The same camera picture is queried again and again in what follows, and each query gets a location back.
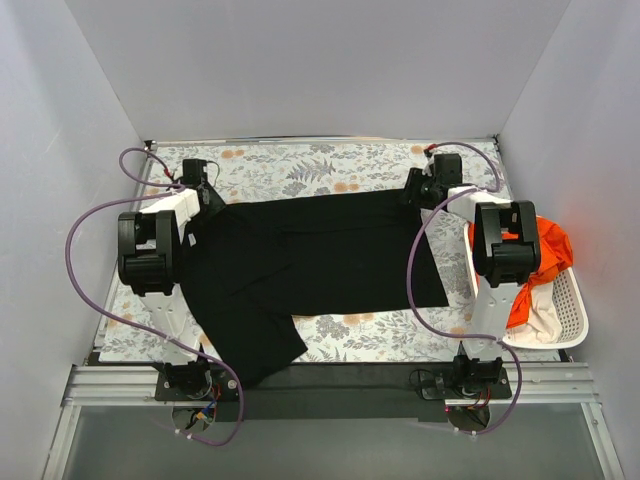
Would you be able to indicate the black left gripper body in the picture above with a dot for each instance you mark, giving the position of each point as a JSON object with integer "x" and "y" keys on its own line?
{"x": 211, "y": 197}

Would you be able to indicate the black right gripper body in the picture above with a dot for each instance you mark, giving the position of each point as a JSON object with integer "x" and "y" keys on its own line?
{"x": 415, "y": 185}

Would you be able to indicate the black t shirt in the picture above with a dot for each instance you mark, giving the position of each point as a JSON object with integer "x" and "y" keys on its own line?
{"x": 253, "y": 267}

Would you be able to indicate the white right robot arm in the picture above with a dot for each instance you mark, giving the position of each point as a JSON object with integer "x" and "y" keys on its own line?
{"x": 505, "y": 253}

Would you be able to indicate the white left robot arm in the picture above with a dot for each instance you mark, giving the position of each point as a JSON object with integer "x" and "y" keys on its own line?
{"x": 151, "y": 262}

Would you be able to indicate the floral patterned table mat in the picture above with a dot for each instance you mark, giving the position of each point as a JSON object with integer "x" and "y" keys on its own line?
{"x": 254, "y": 172}

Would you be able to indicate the orange t shirt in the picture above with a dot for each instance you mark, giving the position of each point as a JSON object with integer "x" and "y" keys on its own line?
{"x": 556, "y": 257}

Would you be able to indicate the white laundry basket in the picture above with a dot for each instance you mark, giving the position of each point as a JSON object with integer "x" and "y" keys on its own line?
{"x": 570, "y": 310}

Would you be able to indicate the cream t shirt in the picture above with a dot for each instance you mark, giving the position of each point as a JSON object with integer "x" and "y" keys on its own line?
{"x": 543, "y": 324}

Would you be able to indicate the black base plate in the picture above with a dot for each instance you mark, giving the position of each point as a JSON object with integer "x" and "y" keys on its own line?
{"x": 326, "y": 391}

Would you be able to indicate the aluminium frame rail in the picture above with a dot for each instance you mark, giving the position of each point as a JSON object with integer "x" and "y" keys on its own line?
{"x": 555, "y": 382}

